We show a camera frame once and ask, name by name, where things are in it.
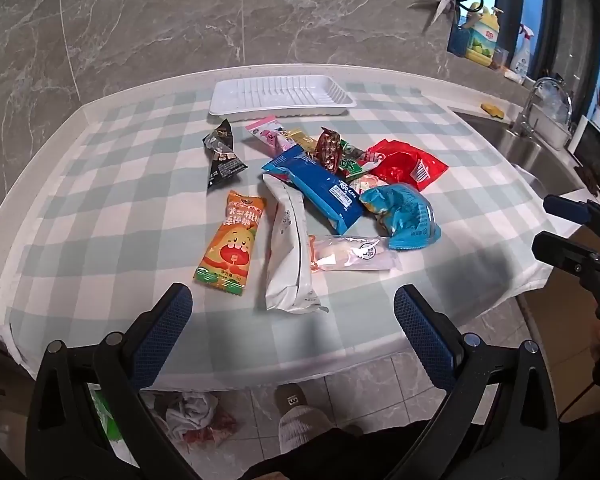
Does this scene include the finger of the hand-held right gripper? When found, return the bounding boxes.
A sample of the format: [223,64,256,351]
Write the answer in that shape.
[531,231,600,287]
[543,194,600,228]

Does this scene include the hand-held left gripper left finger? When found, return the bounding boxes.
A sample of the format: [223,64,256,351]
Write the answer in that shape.
[27,282,195,480]

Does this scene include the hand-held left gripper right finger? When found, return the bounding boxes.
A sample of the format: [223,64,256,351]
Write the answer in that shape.
[393,284,576,480]

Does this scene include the translucent pale pink snack packet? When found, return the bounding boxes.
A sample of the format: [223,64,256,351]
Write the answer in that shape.
[307,234,401,273]

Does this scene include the orange cartoon snack packet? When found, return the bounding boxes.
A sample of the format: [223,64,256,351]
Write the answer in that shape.
[194,190,266,297]

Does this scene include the teal snack packet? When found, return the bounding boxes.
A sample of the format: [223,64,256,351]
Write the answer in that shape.
[359,183,443,251]

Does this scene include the white snack packet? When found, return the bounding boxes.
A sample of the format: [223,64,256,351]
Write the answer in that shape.
[261,172,329,315]

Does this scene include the small pink red snack packet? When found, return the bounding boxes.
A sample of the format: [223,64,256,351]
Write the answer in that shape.
[350,174,383,197]

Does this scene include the dark blue snack packet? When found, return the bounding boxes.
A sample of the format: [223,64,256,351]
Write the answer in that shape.
[261,146,366,236]

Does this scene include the black triangular snack packet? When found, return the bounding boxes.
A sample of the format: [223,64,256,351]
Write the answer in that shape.
[202,119,248,191]

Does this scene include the green snack packet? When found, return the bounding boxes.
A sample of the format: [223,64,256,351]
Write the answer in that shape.
[337,140,381,181]

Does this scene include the brown red candy packet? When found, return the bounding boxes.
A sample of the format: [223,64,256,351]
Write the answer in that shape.
[314,127,342,175]

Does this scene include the pink cartoon snack packet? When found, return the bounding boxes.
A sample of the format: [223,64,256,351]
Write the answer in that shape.
[245,116,293,157]

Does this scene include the gold snack packet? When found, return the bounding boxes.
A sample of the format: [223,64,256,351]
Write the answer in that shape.
[286,129,317,155]

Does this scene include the white plastic tray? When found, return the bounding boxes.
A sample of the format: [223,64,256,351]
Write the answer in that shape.
[209,75,357,122]

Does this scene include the white appliance with dark screen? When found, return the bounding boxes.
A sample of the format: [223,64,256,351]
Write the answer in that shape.
[567,115,600,196]

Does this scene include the steel sink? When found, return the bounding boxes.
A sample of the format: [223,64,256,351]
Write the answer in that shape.
[455,110,587,197]

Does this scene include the white plastic container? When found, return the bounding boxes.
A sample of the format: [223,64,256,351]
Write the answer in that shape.
[530,95,574,151]

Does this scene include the crumpled rags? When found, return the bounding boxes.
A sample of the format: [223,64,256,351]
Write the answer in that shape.
[164,392,239,448]

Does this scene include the chrome faucet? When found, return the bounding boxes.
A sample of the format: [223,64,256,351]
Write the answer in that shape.
[510,77,573,137]

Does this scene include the green plastic bag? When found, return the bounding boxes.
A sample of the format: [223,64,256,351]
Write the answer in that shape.
[87,390,127,452]

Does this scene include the person's leg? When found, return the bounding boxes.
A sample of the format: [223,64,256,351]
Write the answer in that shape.
[240,405,431,480]

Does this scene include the white spray bottle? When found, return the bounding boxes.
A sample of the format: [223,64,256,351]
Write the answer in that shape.
[511,24,536,79]

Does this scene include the yellow dish soap bottle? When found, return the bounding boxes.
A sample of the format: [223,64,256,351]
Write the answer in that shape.
[464,4,501,64]

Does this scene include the blue cup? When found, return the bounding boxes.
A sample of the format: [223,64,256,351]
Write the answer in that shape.
[447,25,469,57]

